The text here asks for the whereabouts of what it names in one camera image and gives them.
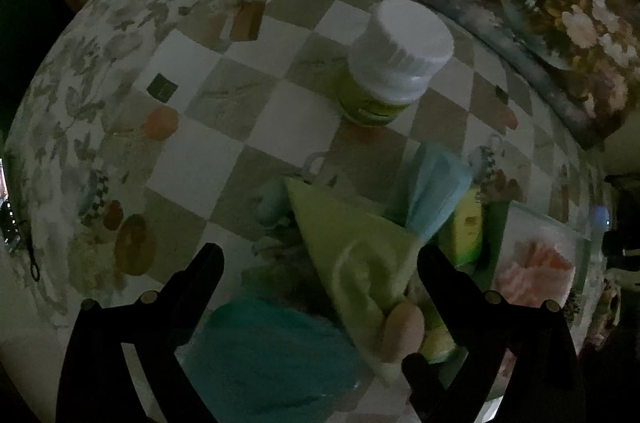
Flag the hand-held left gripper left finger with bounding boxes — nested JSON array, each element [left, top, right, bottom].
[[55, 243, 225, 423]]

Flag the pink striped fuzzy sock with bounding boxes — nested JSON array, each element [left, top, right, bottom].
[[495, 240, 576, 309]]

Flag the black charger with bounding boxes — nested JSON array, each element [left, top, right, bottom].
[[602, 225, 640, 259]]

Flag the white power adapter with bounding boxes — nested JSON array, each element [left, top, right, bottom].
[[590, 203, 613, 254]]

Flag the white tray with green rim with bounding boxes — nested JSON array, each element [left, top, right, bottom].
[[475, 198, 593, 414]]

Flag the teal cloth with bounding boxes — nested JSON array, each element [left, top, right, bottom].
[[182, 295, 363, 423]]

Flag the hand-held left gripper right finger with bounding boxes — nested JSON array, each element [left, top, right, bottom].
[[401, 244, 587, 423]]

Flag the white bottle with green label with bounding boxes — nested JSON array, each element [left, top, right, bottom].
[[336, 0, 456, 128]]

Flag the dark bag with cord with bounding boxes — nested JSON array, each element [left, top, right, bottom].
[[0, 155, 42, 284]]

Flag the checkered floral tablecloth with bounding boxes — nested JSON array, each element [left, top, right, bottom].
[[5, 0, 616, 423]]

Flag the blue face mask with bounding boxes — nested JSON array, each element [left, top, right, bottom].
[[402, 142, 476, 244]]

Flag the light green cloth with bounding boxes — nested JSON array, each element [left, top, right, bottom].
[[284, 177, 426, 386]]

